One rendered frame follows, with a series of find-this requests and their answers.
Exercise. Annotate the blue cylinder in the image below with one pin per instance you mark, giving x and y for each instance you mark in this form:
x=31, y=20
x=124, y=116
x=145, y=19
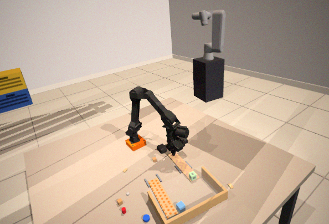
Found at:
x=146, y=218

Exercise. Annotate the yellow strip with orange dots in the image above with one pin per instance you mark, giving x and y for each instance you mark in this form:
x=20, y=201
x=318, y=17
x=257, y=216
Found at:
x=154, y=182

